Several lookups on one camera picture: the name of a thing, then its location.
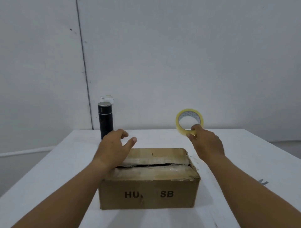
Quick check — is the person's left hand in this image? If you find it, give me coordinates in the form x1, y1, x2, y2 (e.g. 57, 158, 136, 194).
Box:
94, 129, 137, 171

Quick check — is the person's right hand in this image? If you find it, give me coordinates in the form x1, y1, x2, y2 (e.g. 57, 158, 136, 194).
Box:
187, 124, 225, 161

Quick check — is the yellowish clear tape roll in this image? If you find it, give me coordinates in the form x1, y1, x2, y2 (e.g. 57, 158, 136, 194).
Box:
175, 109, 204, 137

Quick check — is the person's left forearm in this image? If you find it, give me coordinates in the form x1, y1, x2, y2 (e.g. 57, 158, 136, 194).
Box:
11, 158, 118, 228

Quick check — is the person's right forearm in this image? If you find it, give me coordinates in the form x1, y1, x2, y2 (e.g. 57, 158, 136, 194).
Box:
204, 154, 301, 228

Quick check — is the black thermos flask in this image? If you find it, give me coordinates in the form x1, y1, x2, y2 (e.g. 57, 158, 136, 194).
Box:
98, 102, 114, 140

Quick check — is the brown cardboard box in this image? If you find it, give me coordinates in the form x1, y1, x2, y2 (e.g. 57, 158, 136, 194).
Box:
98, 148, 201, 210

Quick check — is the white pipe along wall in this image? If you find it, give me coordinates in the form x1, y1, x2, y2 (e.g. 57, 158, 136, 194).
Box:
0, 146, 56, 157

